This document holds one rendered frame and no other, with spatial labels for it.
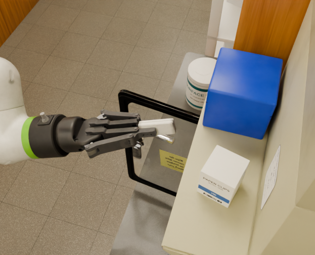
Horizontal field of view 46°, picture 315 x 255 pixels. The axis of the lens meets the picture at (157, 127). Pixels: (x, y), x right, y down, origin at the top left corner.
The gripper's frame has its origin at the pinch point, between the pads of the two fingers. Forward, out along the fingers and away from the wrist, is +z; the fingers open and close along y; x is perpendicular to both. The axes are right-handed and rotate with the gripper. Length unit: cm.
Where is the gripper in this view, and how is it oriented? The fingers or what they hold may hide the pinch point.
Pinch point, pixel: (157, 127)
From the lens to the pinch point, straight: 72.5
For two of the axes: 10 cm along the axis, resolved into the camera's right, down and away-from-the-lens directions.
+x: 2.3, 7.5, 6.2
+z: 9.6, -0.8, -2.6
